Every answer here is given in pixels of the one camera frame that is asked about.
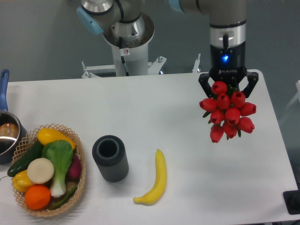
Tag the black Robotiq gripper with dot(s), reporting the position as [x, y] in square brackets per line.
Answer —
[228, 66]

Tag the red tulip bouquet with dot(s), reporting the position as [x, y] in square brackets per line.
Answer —
[228, 111]

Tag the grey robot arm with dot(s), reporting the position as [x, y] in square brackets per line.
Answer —
[227, 17]

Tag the black device at edge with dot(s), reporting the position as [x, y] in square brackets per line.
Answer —
[292, 201]

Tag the yellow banana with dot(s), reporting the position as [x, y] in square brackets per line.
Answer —
[158, 189]

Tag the dark grey ribbed vase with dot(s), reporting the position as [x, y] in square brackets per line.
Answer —
[110, 157]

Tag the purple sweet potato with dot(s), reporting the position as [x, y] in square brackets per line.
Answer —
[75, 169]

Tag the green bok choy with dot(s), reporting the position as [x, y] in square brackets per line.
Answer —
[60, 153]

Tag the yellow squash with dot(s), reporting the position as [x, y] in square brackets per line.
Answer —
[49, 135]

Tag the green cucumber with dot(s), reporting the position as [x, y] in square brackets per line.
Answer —
[34, 152]

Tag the woven wicker basket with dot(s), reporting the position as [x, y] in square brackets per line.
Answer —
[25, 144]

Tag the green bean pod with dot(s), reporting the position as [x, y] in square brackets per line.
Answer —
[62, 201]

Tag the orange fruit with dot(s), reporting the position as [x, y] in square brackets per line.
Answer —
[37, 197]

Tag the yellow bell pepper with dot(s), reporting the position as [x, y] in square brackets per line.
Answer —
[21, 182]

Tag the white metal base bracket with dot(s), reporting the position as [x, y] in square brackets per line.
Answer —
[154, 68]

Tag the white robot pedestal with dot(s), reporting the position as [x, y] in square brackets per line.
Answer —
[129, 43]

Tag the blue handled saucepan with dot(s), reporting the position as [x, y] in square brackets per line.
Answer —
[11, 129]

